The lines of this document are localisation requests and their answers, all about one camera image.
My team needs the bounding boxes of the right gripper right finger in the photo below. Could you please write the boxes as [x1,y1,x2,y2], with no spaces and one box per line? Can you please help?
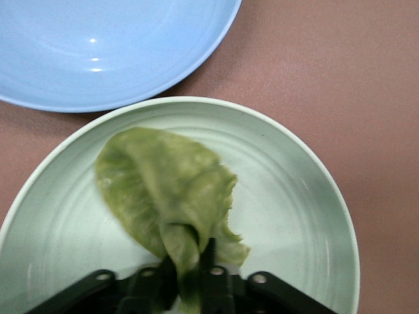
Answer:
[200,237,235,314]

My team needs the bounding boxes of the green lettuce leaf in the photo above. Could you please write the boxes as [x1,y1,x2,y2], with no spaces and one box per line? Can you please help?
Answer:
[94,126,251,314]

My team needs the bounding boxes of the pale green round plate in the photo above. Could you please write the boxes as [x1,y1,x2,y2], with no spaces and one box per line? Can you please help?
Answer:
[0,96,361,314]

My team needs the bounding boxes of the blue round plate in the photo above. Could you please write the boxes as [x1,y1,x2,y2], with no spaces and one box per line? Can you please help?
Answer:
[0,0,243,114]

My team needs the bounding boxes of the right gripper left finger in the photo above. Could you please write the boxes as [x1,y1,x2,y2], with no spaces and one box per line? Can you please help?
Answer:
[116,254,179,314]

